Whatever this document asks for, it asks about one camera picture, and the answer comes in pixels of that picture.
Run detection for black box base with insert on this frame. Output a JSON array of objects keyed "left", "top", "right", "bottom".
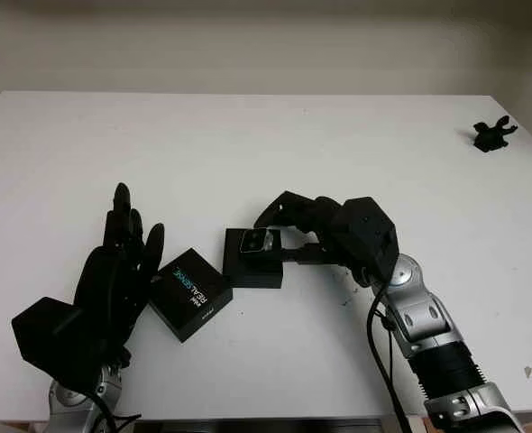
[{"left": 223, "top": 228, "right": 285, "bottom": 290}]

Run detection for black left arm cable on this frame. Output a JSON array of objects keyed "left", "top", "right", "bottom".
[{"left": 87, "top": 391, "right": 142, "bottom": 433}]

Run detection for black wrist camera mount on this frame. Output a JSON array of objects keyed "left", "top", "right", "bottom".
[
  {"left": 331, "top": 197, "right": 399, "bottom": 284},
  {"left": 12, "top": 296, "right": 103, "bottom": 394}
]

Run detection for small silver camera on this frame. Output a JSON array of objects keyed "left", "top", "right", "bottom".
[{"left": 239, "top": 228, "right": 282, "bottom": 256}]

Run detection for black RealSense box lid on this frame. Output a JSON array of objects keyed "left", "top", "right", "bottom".
[{"left": 148, "top": 246, "right": 234, "bottom": 345}]

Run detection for dark robot torso edge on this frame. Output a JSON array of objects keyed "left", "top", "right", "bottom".
[{"left": 133, "top": 419, "right": 388, "bottom": 433}]

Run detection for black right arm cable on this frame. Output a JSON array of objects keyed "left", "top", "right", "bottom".
[{"left": 367, "top": 288, "right": 412, "bottom": 433}]

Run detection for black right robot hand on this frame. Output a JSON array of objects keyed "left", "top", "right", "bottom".
[{"left": 252, "top": 191, "right": 346, "bottom": 265}]

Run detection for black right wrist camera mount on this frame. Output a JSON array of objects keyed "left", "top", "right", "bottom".
[{"left": 331, "top": 197, "right": 399, "bottom": 284}]

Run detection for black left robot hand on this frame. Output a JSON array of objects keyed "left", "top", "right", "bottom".
[{"left": 74, "top": 182, "right": 167, "bottom": 369}]

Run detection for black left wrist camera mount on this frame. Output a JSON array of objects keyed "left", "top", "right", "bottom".
[{"left": 12, "top": 296, "right": 103, "bottom": 394}]

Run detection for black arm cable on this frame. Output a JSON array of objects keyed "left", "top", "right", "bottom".
[
  {"left": 367, "top": 288, "right": 412, "bottom": 433},
  {"left": 87, "top": 391, "right": 142, "bottom": 433}
]

